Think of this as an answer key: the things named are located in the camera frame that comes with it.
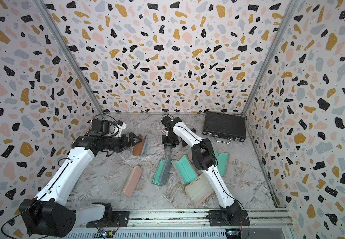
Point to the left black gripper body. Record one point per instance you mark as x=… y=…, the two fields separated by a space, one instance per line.
x=116 y=144

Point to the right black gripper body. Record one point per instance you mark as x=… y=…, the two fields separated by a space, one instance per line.
x=169 y=141

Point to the blue case brown lining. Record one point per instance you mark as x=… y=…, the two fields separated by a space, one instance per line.
x=139 y=149

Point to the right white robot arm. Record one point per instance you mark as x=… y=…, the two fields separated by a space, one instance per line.
x=204 y=159

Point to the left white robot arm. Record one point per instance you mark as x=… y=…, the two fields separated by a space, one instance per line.
x=46 y=214

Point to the grey case mint lining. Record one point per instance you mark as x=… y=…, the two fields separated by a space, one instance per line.
x=162 y=172

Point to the mint open glasses case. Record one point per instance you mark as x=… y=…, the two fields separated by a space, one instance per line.
x=185 y=170

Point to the pink closed glasses case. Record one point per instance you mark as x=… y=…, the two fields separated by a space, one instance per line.
x=131 y=182

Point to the pink open glasses case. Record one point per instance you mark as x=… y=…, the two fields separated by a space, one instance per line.
x=199 y=190

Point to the playing card box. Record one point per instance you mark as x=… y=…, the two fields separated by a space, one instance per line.
x=164 y=131

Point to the black briefcase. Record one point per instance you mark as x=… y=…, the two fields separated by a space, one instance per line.
x=224 y=127

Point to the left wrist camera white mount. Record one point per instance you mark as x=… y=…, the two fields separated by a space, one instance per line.
x=116 y=128

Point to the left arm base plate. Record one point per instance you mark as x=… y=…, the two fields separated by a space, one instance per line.
x=114 y=219

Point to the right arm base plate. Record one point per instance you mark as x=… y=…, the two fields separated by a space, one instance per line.
x=218 y=218

